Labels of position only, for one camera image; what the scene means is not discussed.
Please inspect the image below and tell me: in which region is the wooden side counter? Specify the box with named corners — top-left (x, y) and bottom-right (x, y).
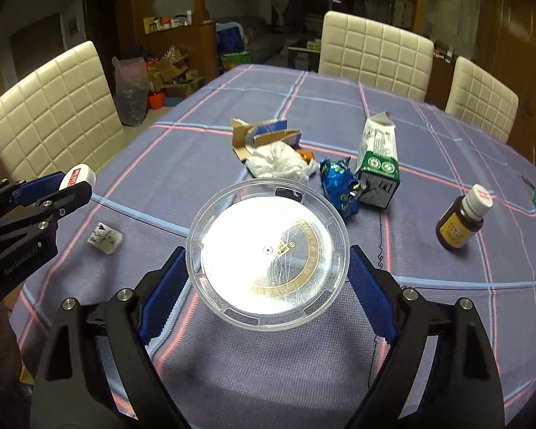
top-left (429, 40), bottom-right (458, 108)

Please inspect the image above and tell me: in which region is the white crumpled tissue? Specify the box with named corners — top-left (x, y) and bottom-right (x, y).
top-left (247, 142), bottom-right (320, 184)

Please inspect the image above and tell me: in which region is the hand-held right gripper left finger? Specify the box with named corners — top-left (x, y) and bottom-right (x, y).
top-left (29, 246), bottom-right (193, 429)

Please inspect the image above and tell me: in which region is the colourful printed bag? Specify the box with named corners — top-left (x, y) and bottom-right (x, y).
top-left (221, 51), bottom-right (252, 72)

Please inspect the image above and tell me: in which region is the blue plaid tablecloth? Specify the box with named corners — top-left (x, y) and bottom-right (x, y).
top-left (15, 63), bottom-right (536, 429)

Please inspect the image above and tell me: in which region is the grey sofa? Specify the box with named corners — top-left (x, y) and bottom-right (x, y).
top-left (214, 15), bottom-right (291, 61)

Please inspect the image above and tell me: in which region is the clear plastic bag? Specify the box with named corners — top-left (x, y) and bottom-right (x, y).
top-left (111, 56), bottom-right (152, 127)

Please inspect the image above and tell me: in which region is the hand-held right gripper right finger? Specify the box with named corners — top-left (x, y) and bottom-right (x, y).
top-left (346, 245), bottom-right (505, 429)

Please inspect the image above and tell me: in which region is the wooden partition cabinet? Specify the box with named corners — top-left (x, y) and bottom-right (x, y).
top-left (143, 20), bottom-right (219, 99)

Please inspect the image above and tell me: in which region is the open cardboard box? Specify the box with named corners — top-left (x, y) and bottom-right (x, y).
top-left (163, 76), bottom-right (205, 99)
top-left (154, 54), bottom-right (190, 82)

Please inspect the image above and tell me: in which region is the blue bag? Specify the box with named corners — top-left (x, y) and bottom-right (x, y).
top-left (215, 27), bottom-right (246, 54)

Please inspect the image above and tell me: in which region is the white lace curtain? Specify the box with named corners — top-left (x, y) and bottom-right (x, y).
top-left (268, 0), bottom-right (296, 25)

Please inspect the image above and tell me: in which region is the dark coffee table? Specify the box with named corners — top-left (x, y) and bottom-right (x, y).
top-left (287, 38), bottom-right (322, 72)

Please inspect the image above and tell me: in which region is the cream quilted dining chair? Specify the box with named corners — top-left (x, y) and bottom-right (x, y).
top-left (444, 56), bottom-right (519, 144)
top-left (318, 10), bottom-right (435, 103)
top-left (0, 40), bottom-right (125, 184)

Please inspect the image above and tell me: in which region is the green white milk carton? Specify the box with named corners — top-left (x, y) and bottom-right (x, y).
top-left (355, 112), bottom-right (402, 210)

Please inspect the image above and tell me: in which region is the wooden double door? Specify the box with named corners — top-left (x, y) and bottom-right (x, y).
top-left (473, 0), bottom-right (536, 171)

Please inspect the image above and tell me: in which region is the blue foil wrapper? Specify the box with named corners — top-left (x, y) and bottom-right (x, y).
top-left (319, 157), bottom-right (362, 219)

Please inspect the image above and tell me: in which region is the row of bottles and jars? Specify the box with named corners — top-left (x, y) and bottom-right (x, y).
top-left (143, 11), bottom-right (195, 33)

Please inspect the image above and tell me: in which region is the dark wooden door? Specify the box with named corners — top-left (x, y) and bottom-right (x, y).
top-left (9, 13), bottom-right (65, 79)

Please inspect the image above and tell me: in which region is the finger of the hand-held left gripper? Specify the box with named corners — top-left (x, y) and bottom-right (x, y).
top-left (0, 182), bottom-right (93, 255)
top-left (0, 171), bottom-right (79, 215)

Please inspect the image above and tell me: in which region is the torn blue cardboard box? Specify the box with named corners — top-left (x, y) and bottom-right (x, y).
top-left (230, 117), bottom-right (303, 162)

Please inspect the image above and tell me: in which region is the white round container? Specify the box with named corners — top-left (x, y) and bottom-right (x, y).
top-left (58, 165), bottom-right (96, 191)

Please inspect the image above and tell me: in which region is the brown medicine bottle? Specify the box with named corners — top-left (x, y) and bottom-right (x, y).
top-left (435, 184), bottom-right (494, 250)

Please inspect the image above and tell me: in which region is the clear round plastic dish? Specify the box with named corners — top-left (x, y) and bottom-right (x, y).
top-left (185, 178), bottom-right (350, 332)

